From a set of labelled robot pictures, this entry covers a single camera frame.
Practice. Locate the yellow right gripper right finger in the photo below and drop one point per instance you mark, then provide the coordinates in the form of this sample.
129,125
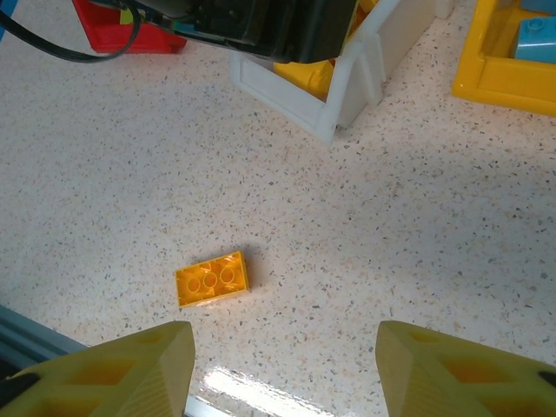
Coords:
469,378

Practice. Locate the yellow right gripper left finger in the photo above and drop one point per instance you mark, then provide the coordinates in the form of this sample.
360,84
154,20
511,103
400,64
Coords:
100,378

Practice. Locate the yellow cylinder lego piece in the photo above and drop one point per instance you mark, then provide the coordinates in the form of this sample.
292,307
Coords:
304,80

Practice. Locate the blue sloped lego brick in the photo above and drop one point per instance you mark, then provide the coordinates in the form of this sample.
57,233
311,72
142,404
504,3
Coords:
536,41

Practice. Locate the white plastic bin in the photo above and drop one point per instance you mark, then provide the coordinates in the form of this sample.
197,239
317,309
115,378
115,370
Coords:
304,104

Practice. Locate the red plastic bin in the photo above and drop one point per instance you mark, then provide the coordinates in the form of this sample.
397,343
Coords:
130,39

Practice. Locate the orange lego brick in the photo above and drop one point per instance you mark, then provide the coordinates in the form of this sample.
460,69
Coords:
213,282

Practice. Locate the yellow plastic bin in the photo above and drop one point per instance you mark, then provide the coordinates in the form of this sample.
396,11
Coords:
499,82

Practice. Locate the aluminium table rail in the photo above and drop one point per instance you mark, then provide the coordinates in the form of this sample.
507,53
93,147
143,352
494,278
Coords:
30,334

